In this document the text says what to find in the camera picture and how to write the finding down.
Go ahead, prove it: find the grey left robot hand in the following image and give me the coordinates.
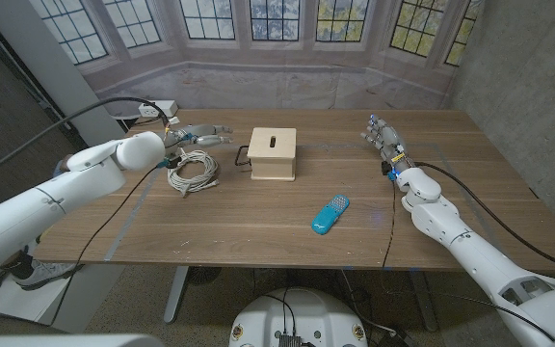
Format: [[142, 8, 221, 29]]
[[175, 123, 234, 148]]

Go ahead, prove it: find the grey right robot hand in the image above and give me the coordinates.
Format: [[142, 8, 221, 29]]
[[359, 114, 411, 175]]

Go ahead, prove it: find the wooden drawer with black handle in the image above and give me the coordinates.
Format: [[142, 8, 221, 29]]
[[234, 144, 252, 168]]

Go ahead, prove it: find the wooden box with slot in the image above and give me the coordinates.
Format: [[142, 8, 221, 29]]
[[247, 126, 298, 182]]

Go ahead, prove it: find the white power strip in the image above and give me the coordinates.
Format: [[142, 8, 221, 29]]
[[138, 99, 180, 120]]

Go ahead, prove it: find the printed window backdrop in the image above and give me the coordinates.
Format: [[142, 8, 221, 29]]
[[29, 0, 484, 117]]

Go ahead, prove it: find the turquoise remote control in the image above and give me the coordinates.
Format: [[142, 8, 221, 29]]
[[310, 194, 351, 236]]

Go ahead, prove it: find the black floor fan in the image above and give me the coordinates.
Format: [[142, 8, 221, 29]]
[[186, 266, 224, 286]]

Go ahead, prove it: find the grey table leg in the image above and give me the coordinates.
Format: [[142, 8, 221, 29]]
[[408, 270, 438, 334], [163, 266, 191, 324]]

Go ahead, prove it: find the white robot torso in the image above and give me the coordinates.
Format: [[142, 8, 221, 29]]
[[228, 287, 369, 347]]

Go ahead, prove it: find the white floor platform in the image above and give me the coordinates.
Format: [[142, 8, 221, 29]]
[[0, 262, 125, 334]]

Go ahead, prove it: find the person's leg with black sock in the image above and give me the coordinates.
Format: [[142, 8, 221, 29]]
[[0, 249, 36, 280]]

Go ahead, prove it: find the coiled white USB cable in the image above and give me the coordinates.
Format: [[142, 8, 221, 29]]
[[166, 148, 221, 198]]

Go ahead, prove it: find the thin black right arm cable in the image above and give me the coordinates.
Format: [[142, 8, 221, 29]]
[[381, 178, 399, 271]]

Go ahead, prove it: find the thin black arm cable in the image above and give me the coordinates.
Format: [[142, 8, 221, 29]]
[[48, 161, 168, 327], [381, 178, 399, 271]]

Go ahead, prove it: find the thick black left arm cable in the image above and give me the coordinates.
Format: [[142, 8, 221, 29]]
[[0, 95, 171, 187]]

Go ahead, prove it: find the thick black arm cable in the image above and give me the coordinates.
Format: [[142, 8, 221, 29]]
[[414, 161, 555, 276], [0, 95, 171, 187]]

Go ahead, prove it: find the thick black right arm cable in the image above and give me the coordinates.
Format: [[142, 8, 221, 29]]
[[414, 161, 555, 276]]

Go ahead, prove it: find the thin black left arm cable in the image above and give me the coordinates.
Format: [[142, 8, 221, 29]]
[[48, 161, 168, 327]]

